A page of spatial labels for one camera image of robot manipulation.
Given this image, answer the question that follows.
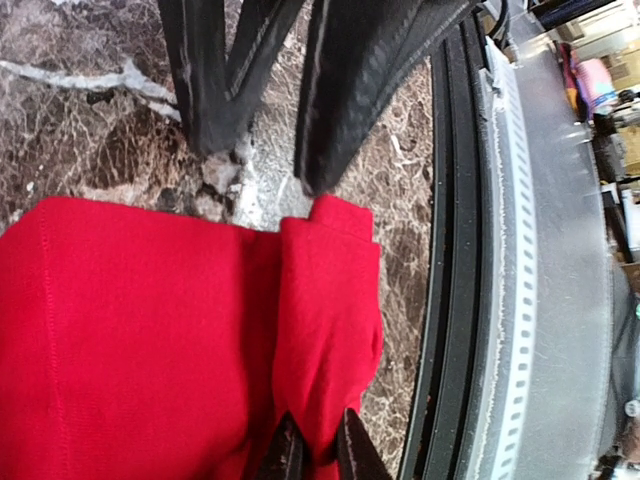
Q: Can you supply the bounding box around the red sock with santa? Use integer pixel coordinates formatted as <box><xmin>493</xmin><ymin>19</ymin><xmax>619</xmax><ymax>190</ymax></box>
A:
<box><xmin>1</xmin><ymin>195</ymin><xmax>383</xmax><ymax>479</ymax></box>

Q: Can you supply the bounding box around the black front rail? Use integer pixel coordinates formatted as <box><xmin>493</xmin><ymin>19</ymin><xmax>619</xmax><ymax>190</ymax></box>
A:
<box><xmin>397</xmin><ymin>13</ymin><xmax>493</xmax><ymax>479</ymax></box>

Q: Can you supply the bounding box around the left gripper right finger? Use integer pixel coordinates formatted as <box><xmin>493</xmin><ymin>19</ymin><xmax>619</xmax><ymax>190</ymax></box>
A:
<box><xmin>336</xmin><ymin>408</ymin><xmax>392</xmax><ymax>480</ymax></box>

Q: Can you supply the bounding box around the grey slotted cable duct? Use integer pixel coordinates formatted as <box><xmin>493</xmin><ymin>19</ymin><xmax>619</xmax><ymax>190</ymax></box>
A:
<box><xmin>459</xmin><ymin>39</ymin><xmax>537</xmax><ymax>479</ymax></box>

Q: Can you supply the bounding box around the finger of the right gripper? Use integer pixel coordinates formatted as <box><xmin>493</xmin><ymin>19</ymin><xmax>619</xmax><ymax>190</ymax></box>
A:
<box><xmin>158</xmin><ymin>0</ymin><xmax>303</xmax><ymax>155</ymax></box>
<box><xmin>294</xmin><ymin>1</ymin><xmax>476</xmax><ymax>196</ymax></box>

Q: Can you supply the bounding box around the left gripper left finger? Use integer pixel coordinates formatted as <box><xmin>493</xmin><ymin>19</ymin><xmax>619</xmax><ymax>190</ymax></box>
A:
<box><xmin>257</xmin><ymin>412</ymin><xmax>305</xmax><ymax>480</ymax></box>

